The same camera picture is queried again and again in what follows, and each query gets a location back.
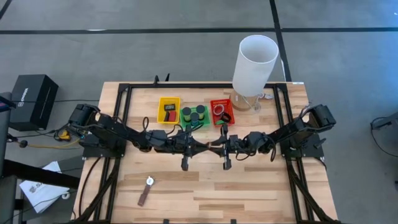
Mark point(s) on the black box with white print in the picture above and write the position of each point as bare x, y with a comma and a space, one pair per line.
31, 102

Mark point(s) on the grey metal stand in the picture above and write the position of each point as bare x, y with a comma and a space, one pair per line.
6, 199

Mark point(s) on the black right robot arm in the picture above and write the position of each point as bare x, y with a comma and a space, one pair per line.
295, 132

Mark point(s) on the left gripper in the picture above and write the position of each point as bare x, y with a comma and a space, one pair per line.
178, 143

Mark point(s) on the red plastic basket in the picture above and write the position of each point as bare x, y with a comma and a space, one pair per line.
230, 105

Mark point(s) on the glass hourglass black caps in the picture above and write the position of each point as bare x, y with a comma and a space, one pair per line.
200, 109

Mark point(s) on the white printed papers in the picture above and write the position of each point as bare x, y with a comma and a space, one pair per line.
40, 193

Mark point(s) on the silver metal band watch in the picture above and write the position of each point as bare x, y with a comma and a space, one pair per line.
215, 109

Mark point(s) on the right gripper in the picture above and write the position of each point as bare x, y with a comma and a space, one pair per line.
236, 144

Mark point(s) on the green sand hourglass marked three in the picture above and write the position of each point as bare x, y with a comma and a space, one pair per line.
186, 111

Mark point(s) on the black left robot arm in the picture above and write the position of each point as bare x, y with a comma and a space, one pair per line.
118, 129

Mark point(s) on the grey floor stand foot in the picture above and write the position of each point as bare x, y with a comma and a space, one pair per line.
393, 118

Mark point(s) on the white shade wooden base lamp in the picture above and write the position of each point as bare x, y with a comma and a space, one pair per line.
255, 68

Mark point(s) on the small black rectangular device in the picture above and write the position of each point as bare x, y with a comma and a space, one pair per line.
166, 116

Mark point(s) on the green plastic basket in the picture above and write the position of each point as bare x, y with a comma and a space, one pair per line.
205, 124

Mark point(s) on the black metal beam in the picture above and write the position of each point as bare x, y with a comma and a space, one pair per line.
37, 174

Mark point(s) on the yellow plastic basket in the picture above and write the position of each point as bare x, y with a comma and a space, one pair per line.
161, 109

